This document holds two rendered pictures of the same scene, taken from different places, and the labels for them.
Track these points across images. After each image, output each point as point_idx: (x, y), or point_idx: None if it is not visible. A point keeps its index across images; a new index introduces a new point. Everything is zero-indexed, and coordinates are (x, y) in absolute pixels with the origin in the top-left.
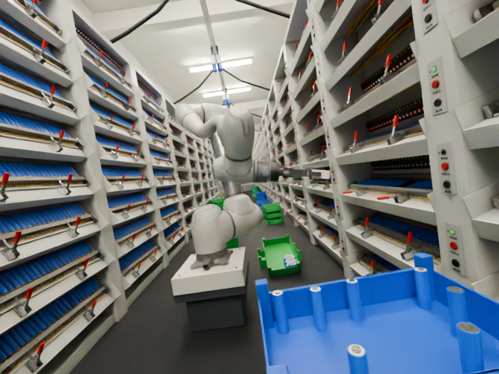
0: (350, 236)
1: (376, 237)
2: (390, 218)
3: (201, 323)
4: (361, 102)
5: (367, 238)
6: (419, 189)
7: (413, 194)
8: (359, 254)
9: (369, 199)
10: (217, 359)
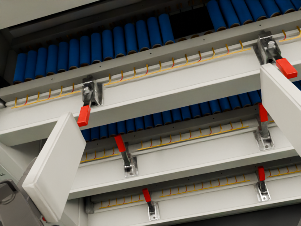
0: (72, 196)
1: (151, 156)
2: None
3: None
4: None
5: (139, 169)
6: (284, 16)
7: (273, 31)
8: (82, 204)
9: (160, 94)
10: None
